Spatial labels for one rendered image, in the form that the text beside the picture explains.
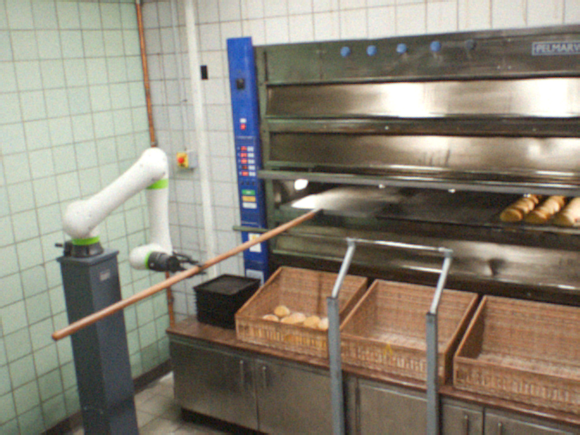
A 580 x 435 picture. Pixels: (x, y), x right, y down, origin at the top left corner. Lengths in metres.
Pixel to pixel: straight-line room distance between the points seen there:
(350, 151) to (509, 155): 0.82
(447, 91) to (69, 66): 2.03
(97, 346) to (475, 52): 2.21
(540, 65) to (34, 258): 2.70
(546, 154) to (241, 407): 2.02
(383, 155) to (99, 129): 1.67
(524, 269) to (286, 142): 1.42
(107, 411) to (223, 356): 0.69
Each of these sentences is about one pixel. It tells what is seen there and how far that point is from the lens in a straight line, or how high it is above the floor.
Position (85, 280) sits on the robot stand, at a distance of 3.24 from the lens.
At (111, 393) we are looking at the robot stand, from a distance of 3.45.
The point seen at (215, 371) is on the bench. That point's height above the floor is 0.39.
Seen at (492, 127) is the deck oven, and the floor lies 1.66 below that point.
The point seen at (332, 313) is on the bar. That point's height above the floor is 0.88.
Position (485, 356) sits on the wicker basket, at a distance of 3.45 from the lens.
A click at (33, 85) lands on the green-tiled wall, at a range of 3.87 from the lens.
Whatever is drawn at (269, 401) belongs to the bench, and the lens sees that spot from 3.68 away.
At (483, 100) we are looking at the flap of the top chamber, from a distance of 3.30.
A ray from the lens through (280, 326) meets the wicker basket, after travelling 3.50.
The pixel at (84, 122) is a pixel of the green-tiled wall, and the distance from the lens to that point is 4.06.
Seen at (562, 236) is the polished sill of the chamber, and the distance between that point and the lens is 3.32.
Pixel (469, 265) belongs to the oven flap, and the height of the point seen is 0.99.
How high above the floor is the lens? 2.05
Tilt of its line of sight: 14 degrees down
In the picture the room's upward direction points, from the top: 3 degrees counter-clockwise
